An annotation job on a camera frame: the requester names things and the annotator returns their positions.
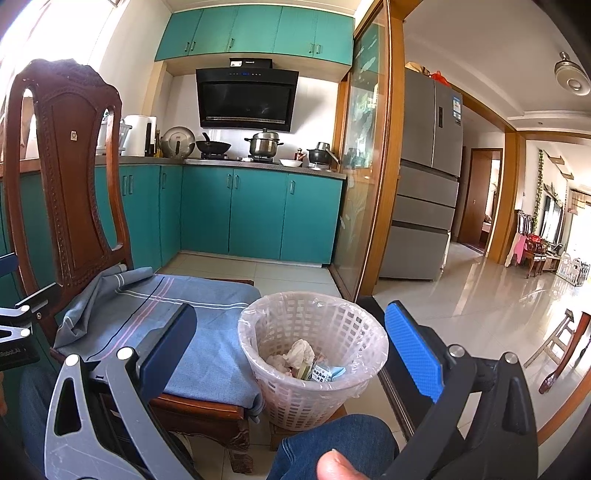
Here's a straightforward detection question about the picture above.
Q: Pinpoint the white baby fence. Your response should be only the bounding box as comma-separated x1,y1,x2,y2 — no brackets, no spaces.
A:
556,254,591,288

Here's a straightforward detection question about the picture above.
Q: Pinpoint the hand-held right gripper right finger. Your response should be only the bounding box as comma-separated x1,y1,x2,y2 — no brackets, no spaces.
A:
383,301,540,480

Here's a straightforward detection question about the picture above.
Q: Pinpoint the white plastic wastebasket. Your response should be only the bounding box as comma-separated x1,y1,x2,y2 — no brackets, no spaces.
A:
238,292,389,432

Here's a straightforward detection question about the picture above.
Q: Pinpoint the blue striped towel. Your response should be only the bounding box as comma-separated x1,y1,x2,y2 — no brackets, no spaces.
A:
53,267,266,416

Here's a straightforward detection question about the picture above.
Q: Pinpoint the pink cloth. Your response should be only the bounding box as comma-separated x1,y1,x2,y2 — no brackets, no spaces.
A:
503,233,527,268

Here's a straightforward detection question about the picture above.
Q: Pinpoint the carved wooden chair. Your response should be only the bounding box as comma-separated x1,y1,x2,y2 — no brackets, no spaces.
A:
2,59,259,474

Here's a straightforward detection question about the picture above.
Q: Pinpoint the grey refrigerator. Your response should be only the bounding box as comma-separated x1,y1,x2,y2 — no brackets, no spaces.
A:
379,65,465,281

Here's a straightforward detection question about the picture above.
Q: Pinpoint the black wok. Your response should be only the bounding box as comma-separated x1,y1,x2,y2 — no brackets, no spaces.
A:
196,133,232,157

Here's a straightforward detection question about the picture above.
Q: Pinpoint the television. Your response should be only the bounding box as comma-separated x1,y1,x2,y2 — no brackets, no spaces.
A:
542,194,568,234

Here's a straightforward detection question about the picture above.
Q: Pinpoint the wooden armchair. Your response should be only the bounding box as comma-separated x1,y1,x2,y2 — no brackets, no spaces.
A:
515,210,564,278

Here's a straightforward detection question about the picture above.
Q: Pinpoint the glass sliding door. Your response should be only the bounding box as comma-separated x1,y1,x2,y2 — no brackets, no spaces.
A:
330,0,407,301

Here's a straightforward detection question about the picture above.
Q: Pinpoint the person's right hand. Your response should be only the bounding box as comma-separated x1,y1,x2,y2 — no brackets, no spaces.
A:
317,450,370,480

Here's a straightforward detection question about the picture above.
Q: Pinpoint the small wooden stool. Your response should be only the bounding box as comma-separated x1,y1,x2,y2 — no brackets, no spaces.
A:
269,404,347,450

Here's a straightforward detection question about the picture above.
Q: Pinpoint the white dish rack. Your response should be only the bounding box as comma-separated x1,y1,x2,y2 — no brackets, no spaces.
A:
95,117,133,155

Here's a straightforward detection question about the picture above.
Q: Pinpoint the black range hood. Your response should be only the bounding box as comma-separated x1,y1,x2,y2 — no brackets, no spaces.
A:
196,58,300,134

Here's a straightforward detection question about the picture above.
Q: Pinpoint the steel pot with lid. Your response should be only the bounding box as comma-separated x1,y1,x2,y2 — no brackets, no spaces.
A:
245,128,284,158

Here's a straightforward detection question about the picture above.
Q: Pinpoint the brown wooden door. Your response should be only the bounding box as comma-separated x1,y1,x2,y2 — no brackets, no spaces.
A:
458,148,504,254

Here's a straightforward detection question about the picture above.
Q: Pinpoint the person's knee in jeans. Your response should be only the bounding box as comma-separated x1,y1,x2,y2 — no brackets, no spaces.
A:
268,414,400,480

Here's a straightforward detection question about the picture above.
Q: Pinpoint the clear plastic liner bag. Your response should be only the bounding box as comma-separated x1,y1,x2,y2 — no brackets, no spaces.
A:
238,292,389,400

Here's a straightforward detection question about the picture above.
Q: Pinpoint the teal base cabinet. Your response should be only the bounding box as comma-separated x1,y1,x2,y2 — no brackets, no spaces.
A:
0,164,345,273

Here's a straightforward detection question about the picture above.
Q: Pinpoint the large white tissue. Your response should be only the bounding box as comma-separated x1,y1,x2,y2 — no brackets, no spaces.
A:
281,339,315,370

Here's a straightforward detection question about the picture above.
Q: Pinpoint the green vine garland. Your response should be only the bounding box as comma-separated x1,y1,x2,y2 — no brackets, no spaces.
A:
531,148,546,232

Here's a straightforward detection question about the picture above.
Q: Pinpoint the teal wall cabinet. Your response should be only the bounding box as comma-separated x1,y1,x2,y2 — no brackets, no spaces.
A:
154,6,355,66

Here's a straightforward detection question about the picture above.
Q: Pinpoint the white water boiler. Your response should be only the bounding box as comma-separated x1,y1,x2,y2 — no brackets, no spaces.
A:
122,114,158,158

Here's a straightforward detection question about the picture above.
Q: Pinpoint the steel pan lid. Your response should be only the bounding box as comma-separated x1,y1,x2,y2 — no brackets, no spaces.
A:
160,126,197,158

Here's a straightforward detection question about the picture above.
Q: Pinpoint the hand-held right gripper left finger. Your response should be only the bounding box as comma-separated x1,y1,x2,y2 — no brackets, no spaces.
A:
44,303,200,480

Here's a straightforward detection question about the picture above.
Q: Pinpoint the ceiling lamp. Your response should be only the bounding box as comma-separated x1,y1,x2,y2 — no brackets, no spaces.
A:
554,52,591,95

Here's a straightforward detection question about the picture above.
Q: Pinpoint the black pot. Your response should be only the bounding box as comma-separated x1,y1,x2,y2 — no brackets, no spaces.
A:
307,142,340,164

